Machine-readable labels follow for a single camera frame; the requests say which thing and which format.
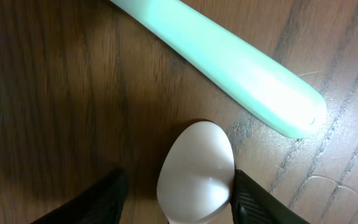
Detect white plastic spoon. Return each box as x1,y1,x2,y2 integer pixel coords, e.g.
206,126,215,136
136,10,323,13
157,121,235,223

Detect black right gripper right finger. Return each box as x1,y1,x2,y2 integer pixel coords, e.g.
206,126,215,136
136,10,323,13
230,169,308,224

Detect mint green plastic fork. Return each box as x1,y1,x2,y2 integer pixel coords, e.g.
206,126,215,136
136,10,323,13
111,0,327,139

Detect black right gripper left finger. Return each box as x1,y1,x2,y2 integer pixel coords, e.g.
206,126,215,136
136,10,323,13
34,169,128,224

